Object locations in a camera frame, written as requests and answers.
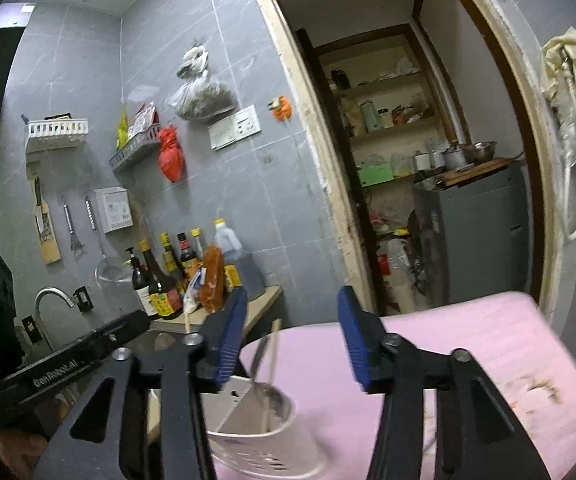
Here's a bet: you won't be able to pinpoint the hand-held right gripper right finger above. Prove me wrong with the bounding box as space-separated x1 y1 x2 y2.
337 286 551 480

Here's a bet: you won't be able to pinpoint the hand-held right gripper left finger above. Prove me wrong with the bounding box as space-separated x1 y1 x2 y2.
30 286 249 480

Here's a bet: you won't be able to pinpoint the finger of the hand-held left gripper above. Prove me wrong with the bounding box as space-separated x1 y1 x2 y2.
93 310 151 361

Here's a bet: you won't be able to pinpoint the wooden chopsticks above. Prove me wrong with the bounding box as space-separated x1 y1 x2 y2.
249 335 291 433

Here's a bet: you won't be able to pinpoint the white plastic utensil holder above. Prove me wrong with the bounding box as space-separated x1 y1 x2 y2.
148 372 326 480

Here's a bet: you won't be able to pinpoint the person's left hand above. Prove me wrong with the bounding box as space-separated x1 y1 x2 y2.
0 427 51 480

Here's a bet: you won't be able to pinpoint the dark pump bottle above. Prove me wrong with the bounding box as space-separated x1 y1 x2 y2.
125 246 153 316

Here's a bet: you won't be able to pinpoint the beige kitchen counter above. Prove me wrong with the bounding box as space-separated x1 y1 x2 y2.
150 285 284 346

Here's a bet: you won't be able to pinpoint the dark soy sauce bottle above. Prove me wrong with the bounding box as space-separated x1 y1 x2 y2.
139 240 184 320

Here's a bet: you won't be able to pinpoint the white seasoning packet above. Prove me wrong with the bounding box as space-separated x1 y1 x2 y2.
183 267 209 333

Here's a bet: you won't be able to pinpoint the metal mesh strainer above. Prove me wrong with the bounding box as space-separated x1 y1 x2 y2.
84 196 131 291

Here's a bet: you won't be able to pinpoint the red chili powder packet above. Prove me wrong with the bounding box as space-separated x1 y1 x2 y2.
198 245 226 313

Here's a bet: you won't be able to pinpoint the large cooking oil jug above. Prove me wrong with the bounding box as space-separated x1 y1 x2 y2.
213 218 264 298

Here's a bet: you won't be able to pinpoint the steel kitchen faucet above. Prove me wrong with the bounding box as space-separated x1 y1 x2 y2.
34 287 76 351

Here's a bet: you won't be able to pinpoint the yellow cap sauce bottle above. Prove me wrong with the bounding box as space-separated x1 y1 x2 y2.
160 232 186 291

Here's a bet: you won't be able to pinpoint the pink floral tablecloth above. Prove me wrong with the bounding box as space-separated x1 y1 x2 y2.
208 290 576 480

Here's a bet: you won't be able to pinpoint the red label sauce bottle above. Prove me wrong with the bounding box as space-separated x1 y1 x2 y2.
177 232 199 281

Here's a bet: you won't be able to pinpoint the clear yellow cap bottle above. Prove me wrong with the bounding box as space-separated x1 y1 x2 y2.
190 228 209 263

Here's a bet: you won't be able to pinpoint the wooden cutting board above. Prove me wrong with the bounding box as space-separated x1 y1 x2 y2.
30 162 62 266

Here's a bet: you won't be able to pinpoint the metal peeler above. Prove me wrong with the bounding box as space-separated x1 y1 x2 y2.
62 199 85 261

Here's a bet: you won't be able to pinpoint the kitchen knife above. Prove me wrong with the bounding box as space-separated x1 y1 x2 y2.
33 176 52 246

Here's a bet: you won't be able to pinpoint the grey cabinet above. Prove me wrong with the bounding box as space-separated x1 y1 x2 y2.
413 162 531 306

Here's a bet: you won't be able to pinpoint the green box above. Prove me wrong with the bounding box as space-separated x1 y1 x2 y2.
357 164 394 187

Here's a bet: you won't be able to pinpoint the red plastic bag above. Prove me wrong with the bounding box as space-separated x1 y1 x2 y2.
157 126 185 183

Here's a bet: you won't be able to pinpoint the green yellow seasoning packet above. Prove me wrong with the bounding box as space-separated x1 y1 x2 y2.
116 105 130 151

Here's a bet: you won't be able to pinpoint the brown chopping board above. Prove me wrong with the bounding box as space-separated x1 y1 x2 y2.
435 157 516 186

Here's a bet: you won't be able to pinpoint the steel pot with lid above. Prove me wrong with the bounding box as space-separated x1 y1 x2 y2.
440 142 471 171

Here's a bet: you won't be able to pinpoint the wooden pantry shelf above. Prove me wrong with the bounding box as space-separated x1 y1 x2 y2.
313 22 469 196

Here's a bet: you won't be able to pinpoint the pale green thermos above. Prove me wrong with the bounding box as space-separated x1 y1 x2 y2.
359 100 384 133

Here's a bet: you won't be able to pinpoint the steel bowl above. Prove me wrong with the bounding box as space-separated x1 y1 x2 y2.
465 141 498 163

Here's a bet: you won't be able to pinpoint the clear bag of dried goods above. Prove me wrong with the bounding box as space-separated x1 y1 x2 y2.
164 45 239 122

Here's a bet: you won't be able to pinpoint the white wall box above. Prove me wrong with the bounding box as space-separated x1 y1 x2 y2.
94 187 134 233

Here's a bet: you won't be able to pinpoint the grey wall shelf basket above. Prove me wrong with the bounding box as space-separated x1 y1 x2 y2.
109 127 161 173

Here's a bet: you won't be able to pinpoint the white plastic wall basket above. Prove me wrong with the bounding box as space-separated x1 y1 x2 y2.
24 118 90 154

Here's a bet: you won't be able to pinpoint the white wall socket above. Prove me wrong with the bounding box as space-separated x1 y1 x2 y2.
232 105 261 138

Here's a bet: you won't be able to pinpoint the orange wall hook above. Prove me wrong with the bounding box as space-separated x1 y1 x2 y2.
268 95 293 122

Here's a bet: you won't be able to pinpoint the worn wooden door frame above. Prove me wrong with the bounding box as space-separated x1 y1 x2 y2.
245 0 566 321

